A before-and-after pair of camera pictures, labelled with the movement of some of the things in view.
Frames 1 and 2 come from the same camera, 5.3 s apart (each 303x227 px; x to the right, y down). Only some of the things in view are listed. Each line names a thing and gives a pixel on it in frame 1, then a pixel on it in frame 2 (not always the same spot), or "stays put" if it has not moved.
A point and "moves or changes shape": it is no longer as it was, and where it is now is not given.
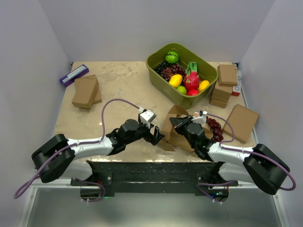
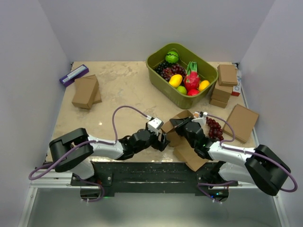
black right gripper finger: x=189 y=117 stays put
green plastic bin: x=206 y=71 stays put
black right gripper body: x=182 y=130 stays put
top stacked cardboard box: x=227 y=75 stays put
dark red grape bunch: x=215 y=127 stays put
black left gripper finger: x=155 y=139 → x=162 y=145
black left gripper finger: x=156 y=133 → x=163 y=138
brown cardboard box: x=170 y=135 moves or changes shape
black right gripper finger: x=177 y=121 stays put
